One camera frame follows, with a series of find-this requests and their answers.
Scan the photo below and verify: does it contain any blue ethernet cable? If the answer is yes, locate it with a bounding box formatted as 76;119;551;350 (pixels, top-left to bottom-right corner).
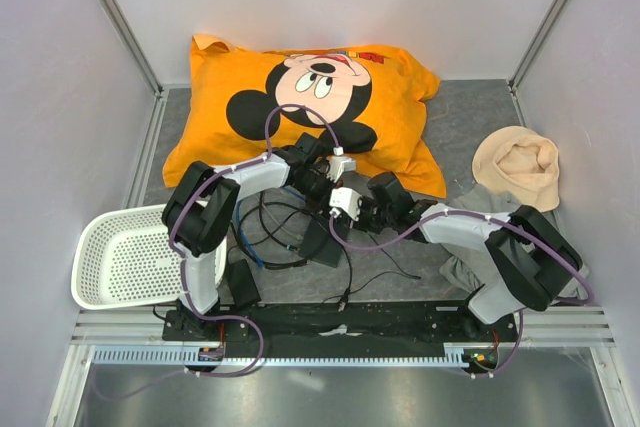
234;216;266;268

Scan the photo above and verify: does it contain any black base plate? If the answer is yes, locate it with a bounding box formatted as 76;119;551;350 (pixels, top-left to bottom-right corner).
162;301;518;344

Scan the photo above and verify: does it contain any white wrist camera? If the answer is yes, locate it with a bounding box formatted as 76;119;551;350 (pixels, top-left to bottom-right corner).
326;147;357;182
329;187;363;221

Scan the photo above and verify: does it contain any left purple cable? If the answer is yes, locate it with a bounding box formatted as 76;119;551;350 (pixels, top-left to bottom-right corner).
89;104;344;401

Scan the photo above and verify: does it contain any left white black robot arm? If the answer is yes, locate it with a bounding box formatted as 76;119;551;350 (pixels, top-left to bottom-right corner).
162;134;344;340

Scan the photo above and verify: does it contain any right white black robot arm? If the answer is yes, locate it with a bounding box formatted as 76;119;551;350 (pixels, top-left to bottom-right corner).
330;172;584;341

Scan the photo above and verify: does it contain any orange Mickey Mouse pillow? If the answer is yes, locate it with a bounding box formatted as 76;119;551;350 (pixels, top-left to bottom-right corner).
162;34;447;199

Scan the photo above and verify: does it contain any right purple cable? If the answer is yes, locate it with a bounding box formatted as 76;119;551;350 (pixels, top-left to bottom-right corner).
328;209;597;383

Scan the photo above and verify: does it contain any slotted cable duct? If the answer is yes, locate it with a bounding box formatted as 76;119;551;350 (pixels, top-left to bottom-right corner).
92;345;471;368

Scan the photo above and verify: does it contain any black network switch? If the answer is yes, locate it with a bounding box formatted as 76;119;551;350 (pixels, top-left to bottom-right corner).
298;218;343;268

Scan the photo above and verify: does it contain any black power adapter brick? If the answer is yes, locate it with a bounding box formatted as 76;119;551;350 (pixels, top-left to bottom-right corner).
224;259;261;309

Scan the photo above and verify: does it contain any black power cord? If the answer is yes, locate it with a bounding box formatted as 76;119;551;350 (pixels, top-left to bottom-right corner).
319;241;421;311

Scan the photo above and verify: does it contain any white perforated plastic basket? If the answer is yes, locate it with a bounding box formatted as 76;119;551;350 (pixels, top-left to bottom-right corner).
71;204;227;314

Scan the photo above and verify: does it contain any purple cable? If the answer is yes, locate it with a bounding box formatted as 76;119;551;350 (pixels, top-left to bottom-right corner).
328;209;597;383
89;104;344;401

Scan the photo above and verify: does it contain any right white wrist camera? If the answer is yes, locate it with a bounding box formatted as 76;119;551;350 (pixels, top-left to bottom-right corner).
329;187;363;221

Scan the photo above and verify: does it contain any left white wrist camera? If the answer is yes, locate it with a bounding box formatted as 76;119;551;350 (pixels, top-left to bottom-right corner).
326;147;357;182

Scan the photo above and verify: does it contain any peach towel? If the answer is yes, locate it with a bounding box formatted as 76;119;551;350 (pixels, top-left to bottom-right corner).
472;126;560;212

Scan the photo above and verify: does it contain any grey cloth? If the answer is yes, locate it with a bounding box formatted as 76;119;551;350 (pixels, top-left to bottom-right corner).
439;184;591;306

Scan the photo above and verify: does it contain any grey ethernet cable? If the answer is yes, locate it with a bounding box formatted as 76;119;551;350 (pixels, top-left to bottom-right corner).
259;199;306;241

